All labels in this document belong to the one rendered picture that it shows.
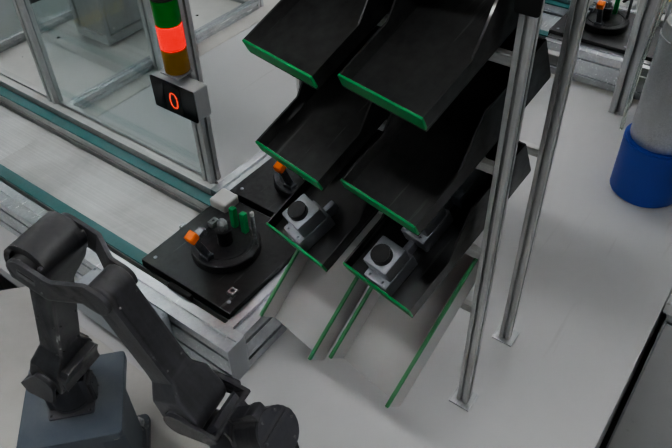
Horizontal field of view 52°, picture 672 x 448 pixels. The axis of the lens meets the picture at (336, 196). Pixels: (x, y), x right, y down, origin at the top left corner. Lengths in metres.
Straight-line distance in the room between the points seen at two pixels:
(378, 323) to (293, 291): 0.17
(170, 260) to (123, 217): 0.25
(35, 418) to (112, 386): 0.11
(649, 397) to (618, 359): 0.37
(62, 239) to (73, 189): 0.93
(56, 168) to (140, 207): 0.28
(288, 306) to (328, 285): 0.09
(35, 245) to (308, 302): 0.55
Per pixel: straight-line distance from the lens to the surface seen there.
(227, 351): 1.24
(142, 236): 1.54
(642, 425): 1.86
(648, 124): 1.63
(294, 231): 1.04
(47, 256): 0.78
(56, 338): 0.93
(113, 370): 1.14
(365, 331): 1.15
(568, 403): 1.33
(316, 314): 1.18
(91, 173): 1.75
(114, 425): 1.08
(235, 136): 1.87
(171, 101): 1.42
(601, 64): 2.11
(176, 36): 1.34
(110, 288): 0.77
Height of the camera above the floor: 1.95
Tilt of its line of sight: 41 degrees down
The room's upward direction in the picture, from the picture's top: 2 degrees counter-clockwise
